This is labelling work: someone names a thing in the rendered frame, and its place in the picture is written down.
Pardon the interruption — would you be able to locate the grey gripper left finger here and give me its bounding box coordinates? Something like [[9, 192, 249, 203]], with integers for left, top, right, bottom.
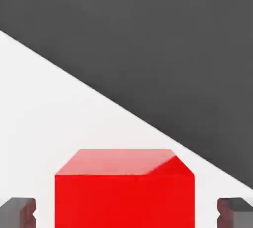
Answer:
[[0, 197, 37, 228]]

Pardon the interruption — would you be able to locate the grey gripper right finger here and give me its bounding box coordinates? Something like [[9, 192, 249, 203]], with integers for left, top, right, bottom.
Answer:
[[216, 197, 253, 228]]

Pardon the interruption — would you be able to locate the small red cube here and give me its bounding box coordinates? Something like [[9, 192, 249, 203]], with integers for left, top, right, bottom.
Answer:
[[54, 149, 195, 228]]

